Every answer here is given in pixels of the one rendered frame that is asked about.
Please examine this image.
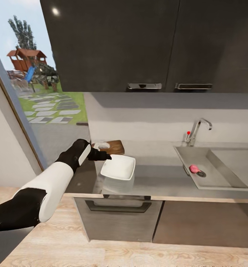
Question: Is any vidalia onion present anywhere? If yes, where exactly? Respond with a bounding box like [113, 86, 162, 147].
[189, 165, 201, 173]

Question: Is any bowl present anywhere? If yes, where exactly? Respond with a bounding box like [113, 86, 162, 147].
[100, 154, 135, 181]

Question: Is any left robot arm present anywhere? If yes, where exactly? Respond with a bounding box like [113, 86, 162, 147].
[0, 140, 112, 264]

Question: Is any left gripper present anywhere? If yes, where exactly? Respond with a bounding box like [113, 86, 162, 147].
[88, 148, 112, 161]

